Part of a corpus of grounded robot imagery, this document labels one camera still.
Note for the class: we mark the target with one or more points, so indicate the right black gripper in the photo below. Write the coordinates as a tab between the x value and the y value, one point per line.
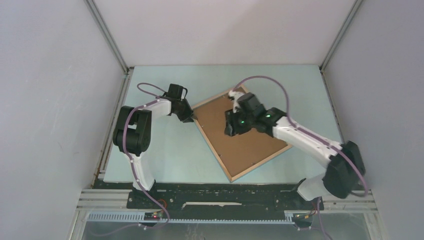
231	118

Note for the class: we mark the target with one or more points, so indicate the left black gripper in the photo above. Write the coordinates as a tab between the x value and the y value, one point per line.
187	117

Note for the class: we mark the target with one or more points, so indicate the brown backing board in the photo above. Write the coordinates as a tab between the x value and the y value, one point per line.
242	149

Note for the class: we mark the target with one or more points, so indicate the wooden picture frame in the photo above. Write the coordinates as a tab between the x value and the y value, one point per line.
251	169

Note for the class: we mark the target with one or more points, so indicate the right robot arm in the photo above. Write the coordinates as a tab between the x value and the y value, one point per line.
344	167

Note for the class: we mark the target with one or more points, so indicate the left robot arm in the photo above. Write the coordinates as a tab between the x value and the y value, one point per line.
133	128

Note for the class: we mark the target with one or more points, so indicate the aluminium mounting profile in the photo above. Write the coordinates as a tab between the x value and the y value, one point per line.
109	205

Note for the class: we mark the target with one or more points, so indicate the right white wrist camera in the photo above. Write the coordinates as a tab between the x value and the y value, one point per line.
234	96

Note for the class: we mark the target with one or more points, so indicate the right corner aluminium post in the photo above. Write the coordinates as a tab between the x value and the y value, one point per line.
340	34

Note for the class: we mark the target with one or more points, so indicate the corner aluminium post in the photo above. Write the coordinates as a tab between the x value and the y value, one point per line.
106	33
340	34

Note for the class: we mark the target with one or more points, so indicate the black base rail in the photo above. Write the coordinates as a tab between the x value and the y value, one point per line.
223	202

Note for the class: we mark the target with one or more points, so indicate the left corner aluminium post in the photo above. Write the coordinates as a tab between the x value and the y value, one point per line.
106	33

